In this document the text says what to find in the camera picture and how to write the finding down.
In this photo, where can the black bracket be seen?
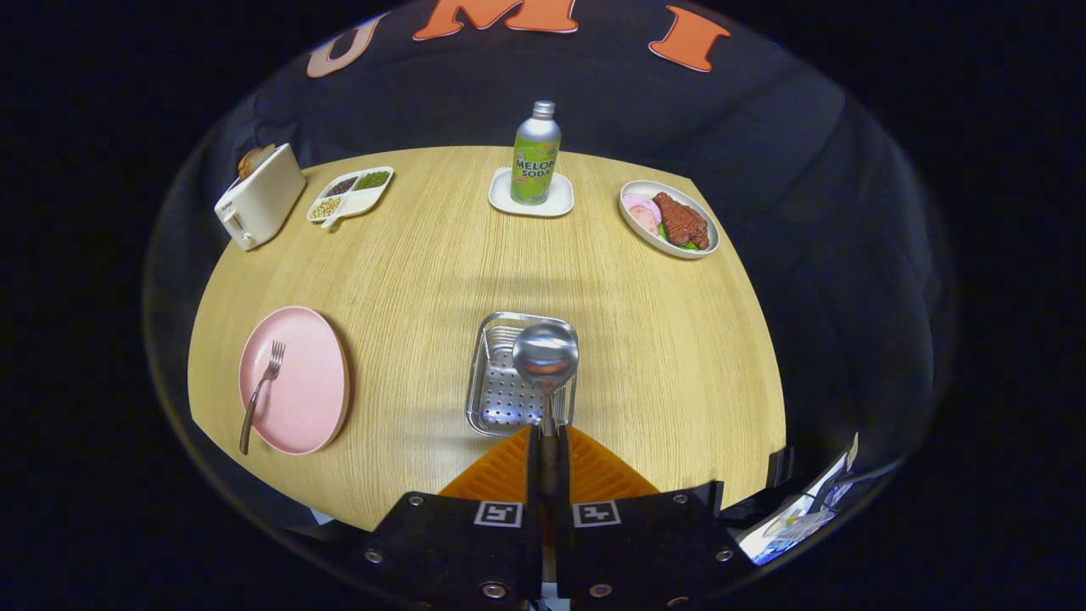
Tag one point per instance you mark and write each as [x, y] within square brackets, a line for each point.
[780, 467]

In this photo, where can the white toaster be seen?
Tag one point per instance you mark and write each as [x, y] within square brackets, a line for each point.
[263, 204]

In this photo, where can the pink round plate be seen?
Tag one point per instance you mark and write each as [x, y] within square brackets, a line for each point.
[305, 390]

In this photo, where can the brown grilled steak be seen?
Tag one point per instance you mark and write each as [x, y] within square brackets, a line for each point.
[681, 221]

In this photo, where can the dark red beans pile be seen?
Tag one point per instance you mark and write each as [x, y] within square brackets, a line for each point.
[341, 186]

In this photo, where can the green beans pile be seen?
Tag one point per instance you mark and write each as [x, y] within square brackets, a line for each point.
[372, 180]

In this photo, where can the brown bread slice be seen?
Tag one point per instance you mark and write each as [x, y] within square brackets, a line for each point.
[254, 159]

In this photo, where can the yellow soybeans pile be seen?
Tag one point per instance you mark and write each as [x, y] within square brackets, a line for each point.
[327, 208]

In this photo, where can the silver green soda bottle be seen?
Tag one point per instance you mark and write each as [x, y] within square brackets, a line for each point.
[535, 157]

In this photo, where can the white oval food plate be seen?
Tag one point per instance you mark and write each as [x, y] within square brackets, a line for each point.
[640, 236]

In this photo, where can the white square coaster tray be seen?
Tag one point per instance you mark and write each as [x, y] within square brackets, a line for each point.
[509, 202]

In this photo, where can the white divided dish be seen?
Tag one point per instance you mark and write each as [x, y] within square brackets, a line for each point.
[363, 202]

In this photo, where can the pink ham slices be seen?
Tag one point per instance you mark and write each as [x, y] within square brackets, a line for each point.
[642, 212]

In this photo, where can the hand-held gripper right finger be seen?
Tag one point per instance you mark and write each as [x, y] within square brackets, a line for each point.
[564, 485]

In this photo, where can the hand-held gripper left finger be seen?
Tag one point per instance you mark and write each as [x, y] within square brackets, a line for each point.
[534, 485]

